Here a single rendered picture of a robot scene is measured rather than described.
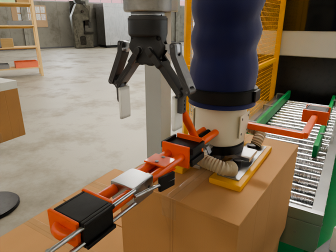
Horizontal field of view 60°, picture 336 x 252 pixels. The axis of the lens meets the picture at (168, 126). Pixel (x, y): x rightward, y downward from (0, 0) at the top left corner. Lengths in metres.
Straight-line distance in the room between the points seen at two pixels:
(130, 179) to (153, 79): 1.82
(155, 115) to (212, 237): 1.76
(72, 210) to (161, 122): 1.97
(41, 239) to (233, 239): 0.88
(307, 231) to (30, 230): 1.24
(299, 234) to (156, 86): 1.49
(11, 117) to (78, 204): 1.77
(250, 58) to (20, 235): 1.16
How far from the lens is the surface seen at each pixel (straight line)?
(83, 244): 0.53
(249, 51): 0.89
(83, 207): 0.55
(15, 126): 2.32
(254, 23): 0.90
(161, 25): 0.56
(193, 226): 0.83
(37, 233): 1.45
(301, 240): 1.58
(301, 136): 0.98
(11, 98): 2.27
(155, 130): 2.51
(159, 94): 2.39
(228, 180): 0.89
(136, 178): 0.63
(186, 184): 0.89
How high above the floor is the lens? 1.41
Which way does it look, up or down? 20 degrees down
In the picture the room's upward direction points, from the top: straight up
